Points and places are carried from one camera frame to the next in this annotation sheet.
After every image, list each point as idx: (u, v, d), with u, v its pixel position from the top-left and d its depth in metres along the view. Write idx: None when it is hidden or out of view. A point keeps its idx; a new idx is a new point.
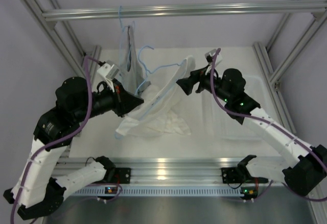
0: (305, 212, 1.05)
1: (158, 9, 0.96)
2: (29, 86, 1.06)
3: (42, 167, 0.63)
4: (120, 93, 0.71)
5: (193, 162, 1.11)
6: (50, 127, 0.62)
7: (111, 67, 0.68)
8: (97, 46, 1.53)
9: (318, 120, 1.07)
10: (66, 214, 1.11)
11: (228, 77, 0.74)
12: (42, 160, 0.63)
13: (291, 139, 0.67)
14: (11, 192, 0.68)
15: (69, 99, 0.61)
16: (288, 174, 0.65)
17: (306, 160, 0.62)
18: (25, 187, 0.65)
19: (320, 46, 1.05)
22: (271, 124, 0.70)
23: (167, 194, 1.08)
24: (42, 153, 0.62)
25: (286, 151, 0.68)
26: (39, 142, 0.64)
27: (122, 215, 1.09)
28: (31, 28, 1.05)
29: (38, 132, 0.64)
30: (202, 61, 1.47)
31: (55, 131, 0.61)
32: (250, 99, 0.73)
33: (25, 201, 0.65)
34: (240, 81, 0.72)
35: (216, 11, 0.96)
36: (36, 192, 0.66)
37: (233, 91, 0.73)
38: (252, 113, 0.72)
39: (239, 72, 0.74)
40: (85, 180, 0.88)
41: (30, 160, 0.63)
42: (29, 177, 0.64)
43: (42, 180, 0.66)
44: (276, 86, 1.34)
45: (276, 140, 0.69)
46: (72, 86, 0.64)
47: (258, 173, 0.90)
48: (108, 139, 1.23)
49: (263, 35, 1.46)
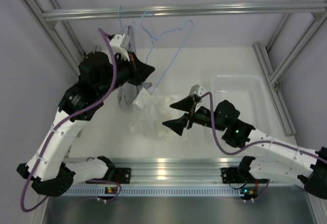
0: (306, 213, 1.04)
1: (158, 9, 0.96)
2: (29, 86, 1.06)
3: (64, 138, 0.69)
4: (135, 62, 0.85)
5: (194, 163, 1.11)
6: (76, 100, 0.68)
7: (122, 36, 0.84)
8: (97, 46, 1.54)
9: (318, 120, 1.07)
10: (65, 214, 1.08)
11: (223, 113, 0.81)
12: (65, 131, 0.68)
13: (296, 151, 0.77)
14: (26, 166, 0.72)
15: (92, 73, 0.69)
16: (308, 185, 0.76)
17: (320, 169, 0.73)
18: (43, 158, 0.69)
19: (320, 46, 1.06)
22: (272, 143, 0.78)
23: (167, 194, 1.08)
24: (67, 123, 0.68)
25: (297, 164, 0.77)
26: (64, 114, 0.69)
27: (122, 214, 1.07)
28: (31, 28, 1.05)
29: (63, 104, 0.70)
30: (202, 61, 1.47)
31: (82, 104, 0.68)
32: (243, 125, 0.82)
33: (41, 173, 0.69)
34: (235, 114, 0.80)
35: (217, 11, 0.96)
36: (52, 165, 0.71)
37: (229, 123, 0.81)
38: (250, 136, 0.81)
39: (230, 105, 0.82)
40: (89, 173, 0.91)
41: (53, 130, 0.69)
42: (48, 149, 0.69)
43: (59, 153, 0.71)
44: (276, 86, 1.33)
45: (283, 156, 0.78)
46: (94, 60, 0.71)
47: (262, 175, 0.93)
48: (108, 138, 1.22)
49: (263, 35, 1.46)
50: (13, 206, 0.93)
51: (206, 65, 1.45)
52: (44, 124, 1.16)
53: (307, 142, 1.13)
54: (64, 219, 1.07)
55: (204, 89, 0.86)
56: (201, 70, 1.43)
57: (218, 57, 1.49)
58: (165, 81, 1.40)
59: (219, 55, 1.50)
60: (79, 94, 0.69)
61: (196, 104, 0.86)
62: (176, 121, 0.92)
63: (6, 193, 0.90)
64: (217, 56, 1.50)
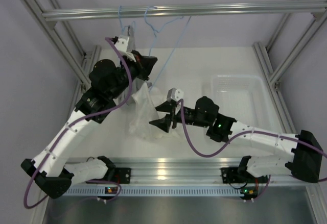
0: (307, 213, 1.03)
1: (158, 9, 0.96)
2: (30, 85, 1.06)
3: (75, 135, 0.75)
4: (140, 61, 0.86)
5: (194, 162, 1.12)
6: (93, 103, 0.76)
7: (126, 41, 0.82)
8: (97, 46, 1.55)
9: (318, 120, 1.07)
10: (65, 213, 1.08)
11: (202, 109, 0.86)
12: (78, 129, 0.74)
13: (277, 137, 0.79)
14: (32, 160, 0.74)
15: (101, 82, 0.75)
16: (294, 170, 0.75)
17: (301, 151, 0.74)
18: (52, 153, 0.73)
19: (320, 46, 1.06)
22: (253, 131, 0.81)
23: (167, 194, 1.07)
24: (81, 122, 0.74)
25: (279, 150, 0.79)
26: (80, 114, 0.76)
27: (122, 215, 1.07)
28: (31, 28, 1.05)
29: (80, 105, 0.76)
30: (202, 61, 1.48)
31: (97, 107, 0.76)
32: (225, 119, 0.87)
33: (48, 167, 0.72)
34: (213, 109, 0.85)
35: (217, 11, 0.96)
36: (59, 162, 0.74)
37: (211, 118, 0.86)
38: (233, 129, 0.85)
39: (211, 102, 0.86)
40: (88, 174, 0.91)
41: (68, 126, 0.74)
42: (60, 144, 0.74)
43: (68, 151, 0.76)
44: (276, 86, 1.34)
45: (265, 144, 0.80)
46: (102, 69, 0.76)
47: (259, 172, 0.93)
48: (108, 138, 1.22)
49: (263, 35, 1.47)
50: (14, 206, 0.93)
51: (206, 65, 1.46)
52: (44, 124, 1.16)
53: None
54: (65, 219, 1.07)
55: (182, 92, 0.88)
56: (201, 70, 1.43)
57: (218, 57, 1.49)
58: (165, 82, 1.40)
59: (219, 55, 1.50)
60: (94, 98, 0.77)
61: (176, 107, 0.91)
62: (161, 121, 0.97)
63: (6, 193, 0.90)
64: (216, 56, 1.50)
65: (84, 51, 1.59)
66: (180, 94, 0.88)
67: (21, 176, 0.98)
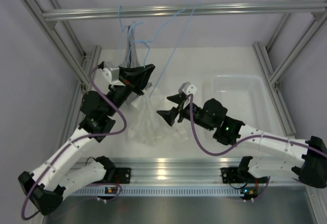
0: (307, 214, 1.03)
1: (158, 9, 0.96)
2: (29, 85, 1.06)
3: (77, 151, 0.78)
4: (130, 82, 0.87)
5: (193, 163, 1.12)
6: (95, 124, 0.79)
7: (110, 72, 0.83)
8: (97, 46, 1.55)
9: (318, 120, 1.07)
10: (65, 214, 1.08)
11: (211, 112, 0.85)
12: (80, 146, 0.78)
13: (287, 142, 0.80)
14: (30, 173, 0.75)
15: (93, 114, 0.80)
16: (303, 175, 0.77)
17: (311, 157, 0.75)
18: (53, 167, 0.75)
19: (320, 46, 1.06)
22: (262, 136, 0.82)
23: (167, 194, 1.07)
24: (84, 139, 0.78)
25: (288, 156, 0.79)
26: (84, 131, 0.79)
27: (122, 215, 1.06)
28: (31, 29, 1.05)
29: (84, 123, 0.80)
30: (202, 61, 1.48)
31: (99, 127, 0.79)
32: (232, 121, 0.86)
33: (46, 180, 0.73)
34: (222, 112, 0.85)
35: (216, 11, 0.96)
36: (57, 175, 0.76)
37: (218, 121, 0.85)
38: (240, 132, 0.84)
39: (220, 105, 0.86)
40: (84, 181, 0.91)
41: (71, 142, 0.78)
42: (61, 159, 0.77)
43: (67, 166, 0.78)
44: (276, 86, 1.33)
45: (275, 149, 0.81)
46: (90, 103, 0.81)
47: (261, 173, 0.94)
48: (108, 139, 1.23)
49: (263, 35, 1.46)
50: (14, 206, 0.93)
51: (205, 65, 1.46)
52: (44, 124, 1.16)
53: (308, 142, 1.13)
54: (65, 219, 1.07)
55: (195, 88, 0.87)
56: (201, 70, 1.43)
57: (218, 57, 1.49)
58: (165, 82, 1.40)
59: (219, 55, 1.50)
60: (97, 119, 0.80)
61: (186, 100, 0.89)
62: (166, 112, 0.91)
63: (6, 193, 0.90)
64: (216, 56, 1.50)
65: (84, 51, 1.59)
66: (193, 90, 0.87)
67: None
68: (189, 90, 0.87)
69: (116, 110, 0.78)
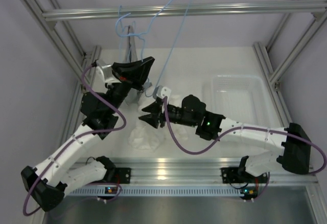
0: (307, 214, 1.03)
1: (158, 9, 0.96)
2: (30, 85, 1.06)
3: (80, 148, 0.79)
4: (126, 79, 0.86)
5: (194, 162, 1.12)
6: (99, 122, 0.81)
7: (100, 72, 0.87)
8: (97, 46, 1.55)
9: (318, 120, 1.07)
10: (65, 213, 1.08)
11: (189, 107, 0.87)
12: (84, 141, 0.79)
13: (266, 131, 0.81)
14: (33, 168, 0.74)
15: (94, 113, 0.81)
16: (284, 163, 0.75)
17: (290, 144, 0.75)
18: (56, 162, 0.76)
19: (320, 46, 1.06)
22: (242, 127, 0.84)
23: (167, 194, 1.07)
24: (87, 135, 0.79)
25: (269, 144, 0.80)
26: (88, 127, 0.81)
27: (122, 215, 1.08)
28: (31, 28, 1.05)
29: (87, 120, 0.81)
30: (202, 61, 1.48)
31: (103, 124, 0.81)
32: (213, 117, 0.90)
33: (49, 175, 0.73)
34: (200, 107, 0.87)
35: (216, 11, 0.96)
36: (61, 171, 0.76)
37: (199, 117, 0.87)
38: (222, 126, 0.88)
39: (198, 101, 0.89)
40: (85, 179, 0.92)
41: (74, 138, 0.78)
42: (64, 154, 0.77)
43: (70, 163, 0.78)
44: (276, 86, 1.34)
45: (256, 139, 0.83)
46: (89, 103, 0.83)
47: (255, 170, 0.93)
48: (108, 138, 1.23)
49: (263, 35, 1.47)
50: (14, 206, 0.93)
51: (205, 65, 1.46)
52: (44, 124, 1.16)
53: None
54: (65, 219, 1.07)
55: (168, 90, 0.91)
56: (201, 70, 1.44)
57: (219, 57, 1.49)
58: (165, 82, 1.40)
59: (219, 55, 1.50)
60: (101, 116, 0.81)
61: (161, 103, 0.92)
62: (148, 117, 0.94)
63: (6, 193, 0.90)
64: (216, 56, 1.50)
65: (84, 51, 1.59)
66: (167, 92, 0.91)
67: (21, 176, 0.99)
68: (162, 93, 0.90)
69: (116, 111, 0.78)
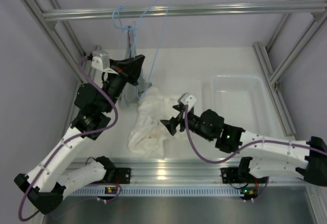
0: (308, 214, 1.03)
1: (158, 9, 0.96)
2: (29, 85, 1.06)
3: (70, 152, 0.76)
4: (122, 70, 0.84)
5: (193, 162, 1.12)
6: (88, 121, 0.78)
7: (99, 59, 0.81)
8: (97, 46, 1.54)
9: (318, 120, 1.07)
10: (65, 213, 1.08)
11: (208, 122, 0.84)
12: (73, 145, 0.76)
13: (288, 145, 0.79)
14: (25, 175, 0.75)
15: (87, 108, 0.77)
16: (307, 177, 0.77)
17: (313, 159, 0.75)
18: (47, 169, 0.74)
19: (320, 46, 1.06)
22: (264, 141, 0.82)
23: (167, 194, 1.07)
24: (76, 139, 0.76)
25: (291, 158, 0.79)
26: (76, 130, 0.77)
27: (122, 215, 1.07)
28: (31, 28, 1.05)
29: (75, 122, 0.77)
30: (202, 61, 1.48)
31: (93, 124, 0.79)
32: (232, 128, 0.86)
33: (41, 182, 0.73)
34: (219, 121, 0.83)
35: (216, 11, 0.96)
36: (52, 177, 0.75)
37: (217, 131, 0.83)
38: (242, 140, 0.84)
39: (216, 114, 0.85)
40: (84, 180, 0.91)
41: (63, 143, 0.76)
42: (54, 160, 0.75)
43: (62, 167, 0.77)
44: (276, 86, 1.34)
45: (278, 153, 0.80)
46: (85, 97, 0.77)
47: (264, 174, 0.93)
48: (108, 138, 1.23)
49: (263, 35, 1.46)
50: (13, 207, 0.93)
51: (205, 65, 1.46)
52: (44, 124, 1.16)
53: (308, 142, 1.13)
54: (65, 219, 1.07)
55: (193, 98, 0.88)
56: (201, 70, 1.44)
57: (219, 57, 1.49)
58: (165, 82, 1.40)
59: (219, 55, 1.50)
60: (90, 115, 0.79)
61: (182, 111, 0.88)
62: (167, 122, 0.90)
63: (6, 193, 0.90)
64: (216, 56, 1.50)
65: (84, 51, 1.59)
66: (192, 100, 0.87)
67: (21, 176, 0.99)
68: (187, 101, 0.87)
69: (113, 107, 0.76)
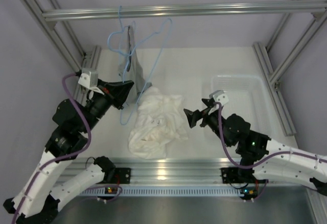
0: (307, 214, 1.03)
1: (158, 9, 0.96)
2: (29, 85, 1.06)
3: (48, 177, 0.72)
4: (110, 92, 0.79)
5: (193, 163, 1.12)
6: (62, 142, 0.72)
7: (89, 76, 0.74)
8: (97, 46, 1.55)
9: (318, 120, 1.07)
10: (65, 214, 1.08)
11: (234, 128, 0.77)
12: (49, 171, 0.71)
13: (316, 160, 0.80)
14: (12, 201, 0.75)
15: (65, 124, 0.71)
16: (323, 188, 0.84)
17: None
18: (28, 196, 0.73)
19: (320, 46, 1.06)
22: (292, 153, 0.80)
23: (167, 194, 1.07)
24: (51, 165, 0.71)
25: (317, 172, 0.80)
26: (51, 154, 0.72)
27: (122, 215, 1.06)
28: (31, 29, 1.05)
29: (49, 145, 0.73)
30: (201, 61, 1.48)
31: (67, 146, 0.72)
32: (255, 134, 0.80)
33: (26, 209, 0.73)
34: (246, 127, 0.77)
35: (216, 11, 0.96)
36: (36, 202, 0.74)
37: (242, 137, 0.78)
38: (269, 149, 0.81)
39: (241, 118, 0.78)
40: (80, 188, 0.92)
41: (39, 170, 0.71)
42: (33, 188, 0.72)
43: (43, 191, 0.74)
44: (276, 86, 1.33)
45: (304, 166, 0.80)
46: (66, 112, 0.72)
47: (269, 177, 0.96)
48: (108, 139, 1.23)
49: (263, 35, 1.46)
50: None
51: (205, 65, 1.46)
52: (44, 124, 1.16)
53: (307, 142, 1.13)
54: (65, 219, 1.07)
55: (227, 98, 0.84)
56: (201, 70, 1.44)
57: (218, 57, 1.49)
58: (165, 82, 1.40)
59: (219, 55, 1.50)
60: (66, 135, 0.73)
61: (211, 108, 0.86)
62: (190, 114, 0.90)
63: (6, 193, 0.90)
64: (216, 56, 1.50)
65: (84, 51, 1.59)
66: (225, 99, 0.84)
67: (21, 176, 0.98)
68: (219, 99, 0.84)
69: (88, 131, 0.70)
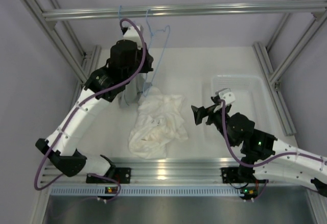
0: (307, 214, 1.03)
1: (158, 9, 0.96)
2: (29, 85, 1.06)
3: (87, 114, 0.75)
4: None
5: (193, 162, 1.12)
6: (102, 81, 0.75)
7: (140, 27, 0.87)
8: (97, 46, 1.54)
9: (318, 120, 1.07)
10: (65, 214, 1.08)
11: (238, 127, 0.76)
12: (89, 108, 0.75)
13: (322, 162, 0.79)
14: (45, 140, 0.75)
15: (122, 56, 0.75)
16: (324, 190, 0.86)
17: None
18: (65, 132, 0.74)
19: (320, 45, 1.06)
22: (298, 154, 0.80)
23: (167, 194, 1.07)
24: (92, 100, 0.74)
25: (321, 174, 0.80)
26: (90, 92, 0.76)
27: (121, 215, 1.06)
28: (31, 29, 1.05)
29: (89, 83, 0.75)
30: (201, 61, 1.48)
31: (108, 85, 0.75)
32: (259, 133, 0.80)
33: (61, 147, 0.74)
34: (250, 126, 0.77)
35: (216, 11, 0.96)
36: (71, 141, 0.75)
37: (247, 135, 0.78)
38: (274, 149, 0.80)
39: (246, 118, 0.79)
40: (93, 168, 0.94)
41: (78, 106, 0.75)
42: (71, 124, 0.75)
43: (79, 130, 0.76)
44: (276, 86, 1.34)
45: (309, 167, 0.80)
46: (125, 45, 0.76)
47: (269, 177, 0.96)
48: (109, 138, 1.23)
49: (263, 35, 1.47)
50: (14, 207, 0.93)
51: (205, 65, 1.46)
52: (44, 124, 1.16)
53: (307, 142, 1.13)
54: (65, 219, 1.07)
55: (233, 96, 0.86)
56: (201, 70, 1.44)
57: (218, 57, 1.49)
58: (165, 81, 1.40)
59: (219, 55, 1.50)
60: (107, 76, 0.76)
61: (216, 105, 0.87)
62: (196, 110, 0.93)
63: (5, 193, 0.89)
64: (216, 56, 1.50)
65: (84, 51, 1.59)
66: (231, 97, 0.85)
67: (21, 176, 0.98)
68: (225, 96, 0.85)
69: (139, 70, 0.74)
